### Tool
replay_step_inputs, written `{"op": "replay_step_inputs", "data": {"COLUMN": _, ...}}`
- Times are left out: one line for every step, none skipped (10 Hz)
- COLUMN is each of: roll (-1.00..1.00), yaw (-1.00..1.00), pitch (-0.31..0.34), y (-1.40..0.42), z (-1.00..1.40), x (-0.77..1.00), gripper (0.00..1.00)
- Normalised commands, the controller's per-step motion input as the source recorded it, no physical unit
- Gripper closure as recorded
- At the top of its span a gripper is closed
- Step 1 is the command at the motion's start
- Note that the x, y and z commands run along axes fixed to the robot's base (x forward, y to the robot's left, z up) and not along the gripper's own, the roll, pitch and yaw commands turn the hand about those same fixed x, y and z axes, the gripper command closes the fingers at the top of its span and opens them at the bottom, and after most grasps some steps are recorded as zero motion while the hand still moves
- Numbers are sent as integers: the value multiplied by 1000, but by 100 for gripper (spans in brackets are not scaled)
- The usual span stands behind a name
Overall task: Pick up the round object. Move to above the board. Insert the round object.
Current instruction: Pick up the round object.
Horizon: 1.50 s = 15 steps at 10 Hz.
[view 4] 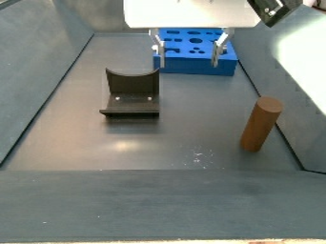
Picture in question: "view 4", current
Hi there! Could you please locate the blue foam shape board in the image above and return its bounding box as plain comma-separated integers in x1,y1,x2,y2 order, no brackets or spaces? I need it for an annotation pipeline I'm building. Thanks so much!
152,28,238,76

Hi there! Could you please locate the brown wooden cylinder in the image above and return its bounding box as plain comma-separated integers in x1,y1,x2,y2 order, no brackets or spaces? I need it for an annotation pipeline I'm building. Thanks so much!
240,96,283,153

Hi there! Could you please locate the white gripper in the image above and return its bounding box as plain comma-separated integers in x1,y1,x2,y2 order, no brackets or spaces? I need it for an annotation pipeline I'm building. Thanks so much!
123,0,259,68

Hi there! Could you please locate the black curved stand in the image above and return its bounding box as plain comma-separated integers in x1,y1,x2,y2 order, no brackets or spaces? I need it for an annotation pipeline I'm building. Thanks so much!
99,70,159,116

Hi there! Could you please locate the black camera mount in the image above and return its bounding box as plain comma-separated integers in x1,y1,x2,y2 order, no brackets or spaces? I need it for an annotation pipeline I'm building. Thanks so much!
247,0,303,28

